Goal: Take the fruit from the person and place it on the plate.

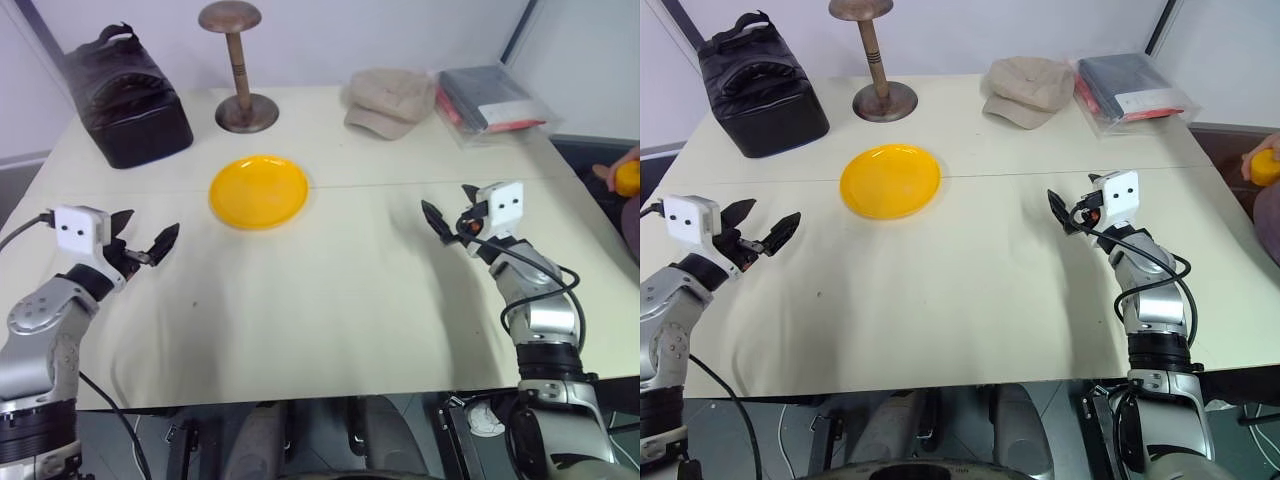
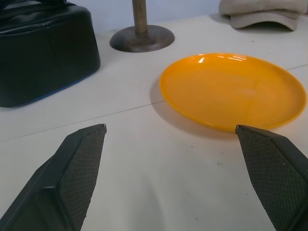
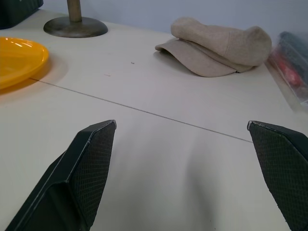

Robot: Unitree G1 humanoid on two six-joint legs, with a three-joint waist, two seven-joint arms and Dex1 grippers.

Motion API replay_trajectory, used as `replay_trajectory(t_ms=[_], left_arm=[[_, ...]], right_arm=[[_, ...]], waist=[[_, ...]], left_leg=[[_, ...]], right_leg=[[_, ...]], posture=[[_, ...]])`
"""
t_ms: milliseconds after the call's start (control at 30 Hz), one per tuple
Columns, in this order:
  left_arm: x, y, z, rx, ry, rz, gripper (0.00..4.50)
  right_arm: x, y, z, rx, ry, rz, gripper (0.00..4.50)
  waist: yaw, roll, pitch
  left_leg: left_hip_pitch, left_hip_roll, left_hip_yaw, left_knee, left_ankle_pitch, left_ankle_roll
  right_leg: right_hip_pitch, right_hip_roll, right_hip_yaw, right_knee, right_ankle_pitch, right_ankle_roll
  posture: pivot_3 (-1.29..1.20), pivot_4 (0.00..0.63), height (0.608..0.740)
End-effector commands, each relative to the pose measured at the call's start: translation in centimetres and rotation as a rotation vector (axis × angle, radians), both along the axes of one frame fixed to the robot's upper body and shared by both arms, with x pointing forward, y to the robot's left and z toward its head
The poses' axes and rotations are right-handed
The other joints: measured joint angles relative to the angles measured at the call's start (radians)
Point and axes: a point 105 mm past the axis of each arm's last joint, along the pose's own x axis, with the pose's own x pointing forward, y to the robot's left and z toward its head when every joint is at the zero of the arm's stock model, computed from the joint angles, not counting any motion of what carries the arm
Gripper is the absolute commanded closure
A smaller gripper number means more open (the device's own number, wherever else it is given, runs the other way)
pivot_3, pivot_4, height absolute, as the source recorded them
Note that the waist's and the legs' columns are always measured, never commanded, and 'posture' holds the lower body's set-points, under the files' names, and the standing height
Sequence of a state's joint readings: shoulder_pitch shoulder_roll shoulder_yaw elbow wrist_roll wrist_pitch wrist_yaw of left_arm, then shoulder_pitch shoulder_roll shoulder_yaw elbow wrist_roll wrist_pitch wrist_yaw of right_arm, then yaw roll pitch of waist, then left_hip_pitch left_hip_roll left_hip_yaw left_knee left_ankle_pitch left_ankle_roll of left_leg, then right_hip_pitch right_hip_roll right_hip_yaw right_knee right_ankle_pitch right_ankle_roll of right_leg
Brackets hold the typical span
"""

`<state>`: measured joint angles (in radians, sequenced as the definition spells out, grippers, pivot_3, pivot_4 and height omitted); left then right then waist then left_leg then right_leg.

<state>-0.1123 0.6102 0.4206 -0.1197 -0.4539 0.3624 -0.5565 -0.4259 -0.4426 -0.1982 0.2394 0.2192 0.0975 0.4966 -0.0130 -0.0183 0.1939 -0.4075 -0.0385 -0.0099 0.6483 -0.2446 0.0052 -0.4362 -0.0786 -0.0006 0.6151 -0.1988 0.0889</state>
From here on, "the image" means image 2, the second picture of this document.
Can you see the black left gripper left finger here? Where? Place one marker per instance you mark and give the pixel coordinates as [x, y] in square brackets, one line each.
[60, 183]

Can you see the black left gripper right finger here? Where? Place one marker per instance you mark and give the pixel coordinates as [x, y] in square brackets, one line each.
[279, 168]

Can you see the orange plastic plate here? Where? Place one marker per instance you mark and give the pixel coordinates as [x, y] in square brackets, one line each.
[231, 89]

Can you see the black leather bag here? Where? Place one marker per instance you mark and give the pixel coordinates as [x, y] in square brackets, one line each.
[43, 55]

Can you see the brown wooden stand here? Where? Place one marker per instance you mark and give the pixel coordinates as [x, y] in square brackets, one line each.
[142, 36]

